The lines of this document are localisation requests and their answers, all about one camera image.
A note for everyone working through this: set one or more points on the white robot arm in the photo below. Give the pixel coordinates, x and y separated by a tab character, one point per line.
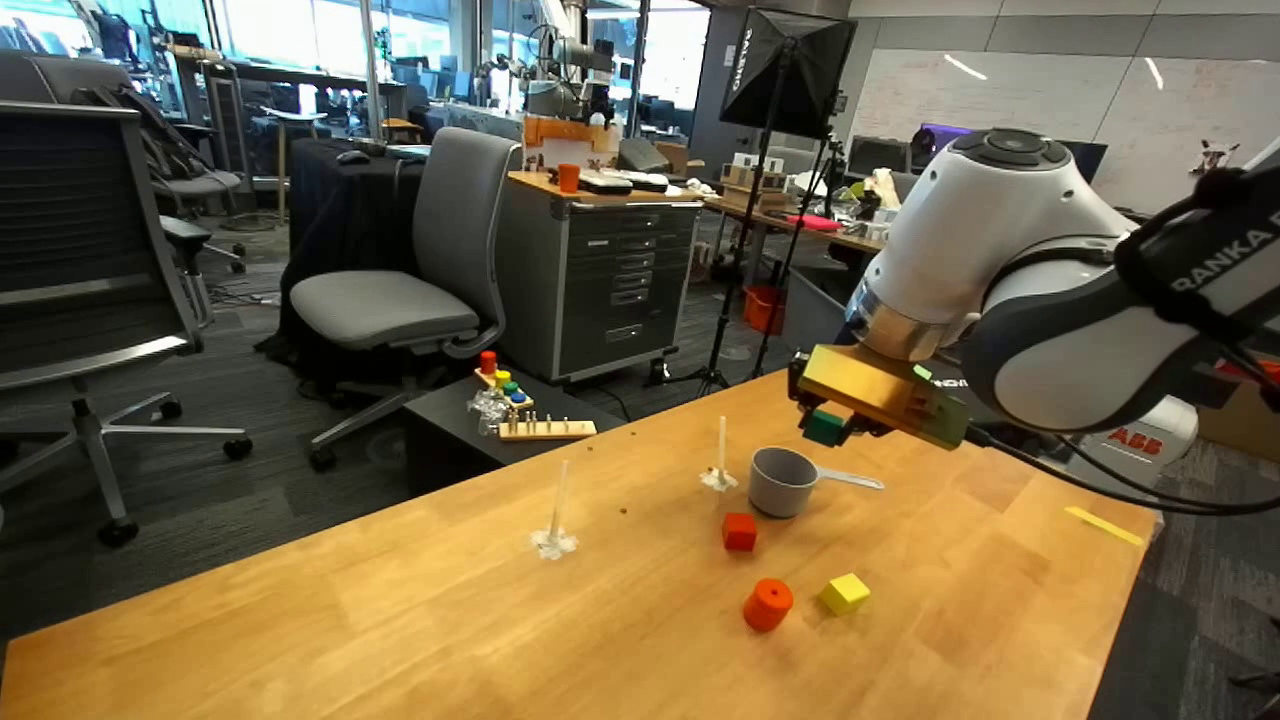
1063	311

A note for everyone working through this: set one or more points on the black photo softbox stand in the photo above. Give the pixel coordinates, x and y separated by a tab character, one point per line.
782	83

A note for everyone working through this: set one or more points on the green wooden block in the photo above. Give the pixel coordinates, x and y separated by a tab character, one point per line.
826	427

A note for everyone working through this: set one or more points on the gray pot with handle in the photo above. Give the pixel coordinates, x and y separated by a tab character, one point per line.
787	480

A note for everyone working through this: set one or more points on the black mesh office chair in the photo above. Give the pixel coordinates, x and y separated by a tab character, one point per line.
87	291

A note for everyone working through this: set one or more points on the gray office chair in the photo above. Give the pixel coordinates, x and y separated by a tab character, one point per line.
438	314

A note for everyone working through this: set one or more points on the colourful toy block set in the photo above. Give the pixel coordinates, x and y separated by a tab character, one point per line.
511	414

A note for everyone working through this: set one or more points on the white ABB robot base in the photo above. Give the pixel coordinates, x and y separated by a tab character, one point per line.
1144	446

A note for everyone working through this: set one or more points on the white marker stick far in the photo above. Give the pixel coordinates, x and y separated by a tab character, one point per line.
555	542

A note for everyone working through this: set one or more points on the yellow tape strip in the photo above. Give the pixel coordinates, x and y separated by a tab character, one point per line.
1106	525

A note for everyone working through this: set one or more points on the red-orange wooden cube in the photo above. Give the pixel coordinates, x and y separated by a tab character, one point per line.
738	534

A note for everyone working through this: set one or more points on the yellow wooden cube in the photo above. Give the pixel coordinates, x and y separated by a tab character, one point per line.
840	594

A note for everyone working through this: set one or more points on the gray drawer cabinet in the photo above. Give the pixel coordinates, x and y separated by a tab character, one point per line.
588	282

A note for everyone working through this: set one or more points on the orange cylindrical block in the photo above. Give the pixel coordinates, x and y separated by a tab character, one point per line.
764	604

